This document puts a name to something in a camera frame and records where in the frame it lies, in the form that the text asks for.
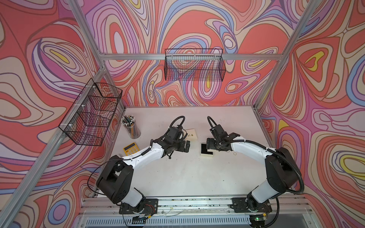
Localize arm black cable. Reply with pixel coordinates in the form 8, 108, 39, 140
86, 115, 186, 197
207, 116, 305, 228

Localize left wire basket black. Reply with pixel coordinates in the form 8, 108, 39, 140
59, 79, 123, 146

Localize wire basket black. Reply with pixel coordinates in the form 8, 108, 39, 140
164, 47, 226, 82
59, 79, 123, 146

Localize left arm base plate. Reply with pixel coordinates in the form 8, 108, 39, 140
119, 198, 159, 216

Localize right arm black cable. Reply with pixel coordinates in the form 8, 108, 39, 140
207, 116, 305, 228

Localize cream lotus box far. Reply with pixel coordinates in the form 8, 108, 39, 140
186, 129, 198, 141

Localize back wire basket black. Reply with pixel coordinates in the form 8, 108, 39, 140
164, 47, 226, 82

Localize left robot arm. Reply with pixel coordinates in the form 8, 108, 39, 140
96, 125, 190, 208

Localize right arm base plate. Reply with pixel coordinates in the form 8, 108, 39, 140
229, 197, 272, 214

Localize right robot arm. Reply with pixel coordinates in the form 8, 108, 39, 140
206, 125, 304, 212

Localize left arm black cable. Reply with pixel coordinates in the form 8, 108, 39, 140
86, 115, 186, 197

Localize yellow calculator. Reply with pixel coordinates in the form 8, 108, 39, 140
123, 142, 140, 156

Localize cream box base black lining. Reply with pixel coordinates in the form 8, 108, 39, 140
200, 143, 214, 157

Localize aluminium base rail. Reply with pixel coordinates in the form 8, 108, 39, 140
72, 195, 321, 228

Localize cup of coloured pencils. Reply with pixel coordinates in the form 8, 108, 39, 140
121, 115, 141, 139

